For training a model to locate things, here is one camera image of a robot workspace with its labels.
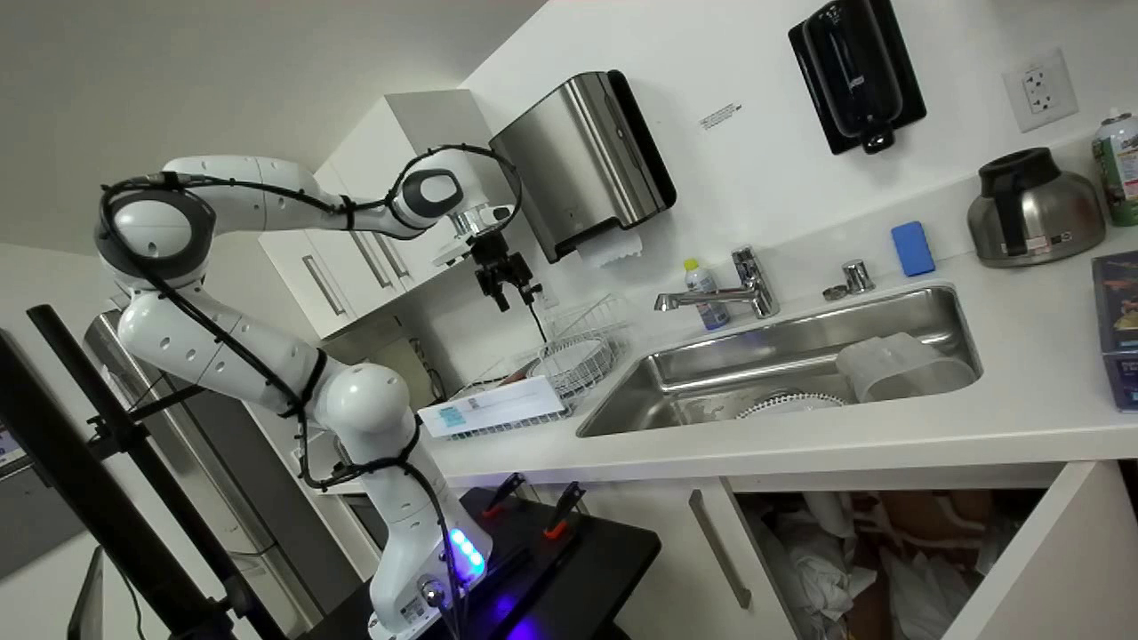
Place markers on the translucent plastic container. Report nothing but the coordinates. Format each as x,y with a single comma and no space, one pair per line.
901,367

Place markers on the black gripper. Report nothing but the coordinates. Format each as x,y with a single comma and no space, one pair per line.
494,254

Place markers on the open white cabinet door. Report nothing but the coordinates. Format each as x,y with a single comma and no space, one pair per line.
1055,554

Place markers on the blue sponge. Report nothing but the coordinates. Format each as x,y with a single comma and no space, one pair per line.
913,249

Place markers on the white and blue box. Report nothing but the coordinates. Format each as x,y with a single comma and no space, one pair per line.
488,410

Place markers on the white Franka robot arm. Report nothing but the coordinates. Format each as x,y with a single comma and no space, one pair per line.
178,342

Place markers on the stainless steel refrigerator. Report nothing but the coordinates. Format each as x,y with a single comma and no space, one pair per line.
225,474

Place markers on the white dotted plate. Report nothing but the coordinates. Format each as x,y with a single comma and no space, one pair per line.
784,405

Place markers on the white wall outlet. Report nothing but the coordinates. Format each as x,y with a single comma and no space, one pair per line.
1041,91

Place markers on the white bottle with yellow cap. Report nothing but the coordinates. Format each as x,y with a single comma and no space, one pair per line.
697,277

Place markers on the steel coffee carafe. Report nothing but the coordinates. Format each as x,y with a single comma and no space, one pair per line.
1031,213

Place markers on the small chrome side tap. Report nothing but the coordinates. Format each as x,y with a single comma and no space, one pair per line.
851,283

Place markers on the black camera stand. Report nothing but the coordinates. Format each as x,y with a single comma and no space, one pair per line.
95,486

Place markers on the crumpled bags under sink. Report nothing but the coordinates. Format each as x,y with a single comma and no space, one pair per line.
856,569

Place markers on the dark blue book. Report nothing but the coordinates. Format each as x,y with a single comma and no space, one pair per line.
1116,330

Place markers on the green spray can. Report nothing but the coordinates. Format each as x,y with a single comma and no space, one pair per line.
1116,163

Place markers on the steel paper towel dispenser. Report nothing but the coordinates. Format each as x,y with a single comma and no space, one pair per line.
582,162

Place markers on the chrome sink faucet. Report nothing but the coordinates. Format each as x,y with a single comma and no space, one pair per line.
748,286

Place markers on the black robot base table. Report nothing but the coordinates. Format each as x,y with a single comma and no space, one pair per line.
591,569

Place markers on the black soap dispenser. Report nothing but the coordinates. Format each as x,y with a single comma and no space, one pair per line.
856,72

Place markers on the stainless steel sink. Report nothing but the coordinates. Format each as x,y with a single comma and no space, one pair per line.
732,367

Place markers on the white wall cabinet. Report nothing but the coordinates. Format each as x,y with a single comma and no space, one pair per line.
344,254

